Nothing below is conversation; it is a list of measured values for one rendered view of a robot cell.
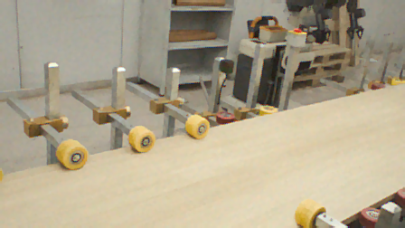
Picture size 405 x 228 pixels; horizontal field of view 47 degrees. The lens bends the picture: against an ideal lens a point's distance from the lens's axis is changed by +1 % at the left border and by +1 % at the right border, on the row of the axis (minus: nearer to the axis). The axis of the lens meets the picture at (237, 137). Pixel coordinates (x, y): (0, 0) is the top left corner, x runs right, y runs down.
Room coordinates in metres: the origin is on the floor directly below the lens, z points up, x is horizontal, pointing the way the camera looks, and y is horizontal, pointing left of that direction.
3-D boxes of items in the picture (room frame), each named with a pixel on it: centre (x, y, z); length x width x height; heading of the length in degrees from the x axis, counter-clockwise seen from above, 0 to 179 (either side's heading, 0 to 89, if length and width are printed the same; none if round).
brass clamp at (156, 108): (1.80, 0.31, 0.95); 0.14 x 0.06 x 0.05; 137
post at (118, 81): (1.64, 0.47, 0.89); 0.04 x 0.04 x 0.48; 47
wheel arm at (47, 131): (1.44, 0.68, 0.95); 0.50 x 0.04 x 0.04; 47
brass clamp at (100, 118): (1.62, 0.48, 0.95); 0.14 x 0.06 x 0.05; 137
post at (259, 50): (2.19, -0.04, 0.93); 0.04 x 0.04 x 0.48; 47
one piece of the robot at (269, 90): (4.05, -0.19, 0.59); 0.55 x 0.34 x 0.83; 137
